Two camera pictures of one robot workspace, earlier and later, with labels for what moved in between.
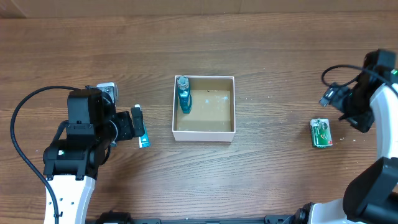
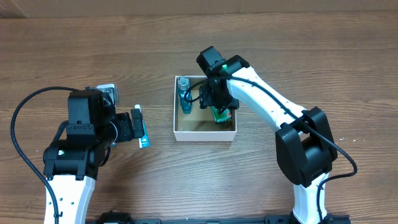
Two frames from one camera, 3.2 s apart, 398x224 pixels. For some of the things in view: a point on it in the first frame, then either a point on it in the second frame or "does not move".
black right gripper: (339, 97) -> (210, 99)
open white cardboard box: (212, 117) does not move
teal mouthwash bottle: (184, 94) does not move
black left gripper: (127, 130) does not move
